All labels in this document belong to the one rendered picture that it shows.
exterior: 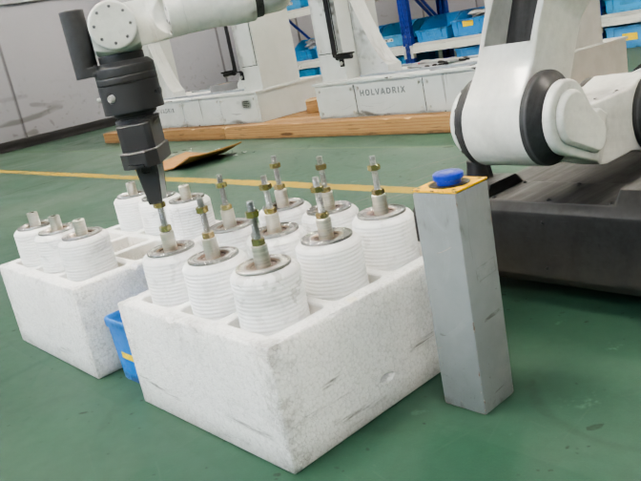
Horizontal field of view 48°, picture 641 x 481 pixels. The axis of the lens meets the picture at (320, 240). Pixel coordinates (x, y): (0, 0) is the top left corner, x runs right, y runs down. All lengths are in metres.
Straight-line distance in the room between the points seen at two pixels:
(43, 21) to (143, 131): 6.64
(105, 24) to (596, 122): 0.73
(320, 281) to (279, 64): 3.53
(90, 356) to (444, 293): 0.71
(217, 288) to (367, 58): 2.93
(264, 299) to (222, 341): 0.08
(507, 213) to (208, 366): 0.59
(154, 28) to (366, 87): 2.57
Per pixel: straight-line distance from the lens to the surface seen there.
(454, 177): 0.94
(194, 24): 1.11
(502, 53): 1.17
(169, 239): 1.14
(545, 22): 1.17
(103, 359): 1.41
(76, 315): 1.39
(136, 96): 1.08
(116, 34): 1.06
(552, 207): 1.26
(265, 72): 4.41
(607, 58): 3.35
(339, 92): 3.81
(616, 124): 1.36
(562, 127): 1.11
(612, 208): 1.21
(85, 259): 1.40
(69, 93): 7.70
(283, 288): 0.93
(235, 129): 4.47
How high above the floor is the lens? 0.53
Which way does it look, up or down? 16 degrees down
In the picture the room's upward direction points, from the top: 11 degrees counter-clockwise
